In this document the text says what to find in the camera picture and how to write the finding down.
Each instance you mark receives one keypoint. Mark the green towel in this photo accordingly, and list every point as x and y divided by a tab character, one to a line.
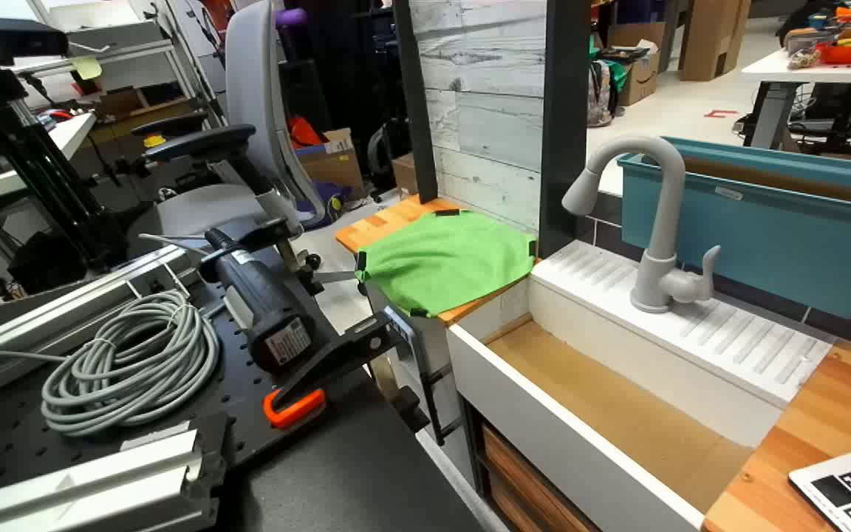
443	260

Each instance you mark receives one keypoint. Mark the black tape piece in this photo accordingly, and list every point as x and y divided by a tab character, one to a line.
447	211

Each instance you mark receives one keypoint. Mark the small cardboard box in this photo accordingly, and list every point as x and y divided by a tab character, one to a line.
332	165

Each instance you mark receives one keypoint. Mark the black clamp with label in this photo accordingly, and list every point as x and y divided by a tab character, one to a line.
266	304

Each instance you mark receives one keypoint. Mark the orange cloth item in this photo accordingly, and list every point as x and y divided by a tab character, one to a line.
304	133

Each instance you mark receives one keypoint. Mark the grey faucet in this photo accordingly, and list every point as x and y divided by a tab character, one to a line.
659	266

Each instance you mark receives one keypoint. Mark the black perforated table plate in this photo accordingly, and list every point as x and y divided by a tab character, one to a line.
235	400

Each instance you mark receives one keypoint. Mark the wooden cabinet drawers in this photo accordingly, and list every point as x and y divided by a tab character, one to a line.
523	490

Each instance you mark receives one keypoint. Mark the grey office chair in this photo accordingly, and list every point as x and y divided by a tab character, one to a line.
251	88

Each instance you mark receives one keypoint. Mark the white sink basin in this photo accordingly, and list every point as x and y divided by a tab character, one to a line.
701	334

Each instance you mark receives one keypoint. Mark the open cardboard box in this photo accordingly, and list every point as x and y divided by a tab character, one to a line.
635	68

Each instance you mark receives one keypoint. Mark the tall cardboard box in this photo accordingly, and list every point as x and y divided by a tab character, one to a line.
710	38

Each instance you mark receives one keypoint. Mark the teal plastic bin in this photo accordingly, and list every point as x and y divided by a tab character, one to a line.
790	237

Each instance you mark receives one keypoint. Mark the white table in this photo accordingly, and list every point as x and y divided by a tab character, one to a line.
790	68

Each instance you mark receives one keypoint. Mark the white desk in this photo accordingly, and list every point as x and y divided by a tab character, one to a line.
12	180

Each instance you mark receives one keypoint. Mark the red bowl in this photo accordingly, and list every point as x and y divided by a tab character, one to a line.
845	53

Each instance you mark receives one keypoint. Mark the thin black post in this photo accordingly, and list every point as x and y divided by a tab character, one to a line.
415	99

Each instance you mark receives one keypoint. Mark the wide black post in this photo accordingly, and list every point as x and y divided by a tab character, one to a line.
561	119

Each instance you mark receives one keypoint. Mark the aluminium profile rail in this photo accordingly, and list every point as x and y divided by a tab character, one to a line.
72	487
51	311

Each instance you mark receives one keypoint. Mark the black camera tripod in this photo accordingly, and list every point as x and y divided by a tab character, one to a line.
41	165

